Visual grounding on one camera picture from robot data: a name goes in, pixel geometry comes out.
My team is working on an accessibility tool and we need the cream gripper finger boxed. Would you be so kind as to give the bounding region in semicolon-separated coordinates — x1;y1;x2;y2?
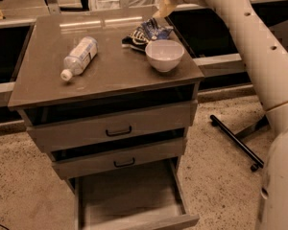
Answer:
154;0;177;18

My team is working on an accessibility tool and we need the open bottom drawer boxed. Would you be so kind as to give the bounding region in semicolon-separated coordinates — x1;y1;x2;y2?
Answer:
75;159;199;230

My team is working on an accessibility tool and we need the top drawer with handle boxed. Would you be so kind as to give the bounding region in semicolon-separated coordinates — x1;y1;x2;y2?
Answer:
27;100;198;152

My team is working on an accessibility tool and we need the black side table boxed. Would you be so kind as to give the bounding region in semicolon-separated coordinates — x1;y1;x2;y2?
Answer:
209;17;288;173

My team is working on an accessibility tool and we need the grey drawer cabinet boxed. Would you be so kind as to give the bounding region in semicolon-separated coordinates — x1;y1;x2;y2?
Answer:
8;6;205;230

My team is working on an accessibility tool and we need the drawer with handle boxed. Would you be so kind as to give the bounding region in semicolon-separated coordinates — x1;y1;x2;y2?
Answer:
52;137;186;179
27;100;198;152

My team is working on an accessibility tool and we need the white ceramic bowl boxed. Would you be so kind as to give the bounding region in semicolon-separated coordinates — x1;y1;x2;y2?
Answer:
145;39;184;73

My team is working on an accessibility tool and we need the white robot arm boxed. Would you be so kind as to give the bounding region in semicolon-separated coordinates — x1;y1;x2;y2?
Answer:
156;0;288;230

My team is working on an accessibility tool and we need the middle drawer with handle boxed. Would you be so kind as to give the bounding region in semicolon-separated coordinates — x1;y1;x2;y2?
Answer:
52;137;186;179

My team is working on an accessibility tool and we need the clear plastic water bottle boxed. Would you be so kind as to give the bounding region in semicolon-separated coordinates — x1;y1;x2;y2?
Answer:
60;36;98;81

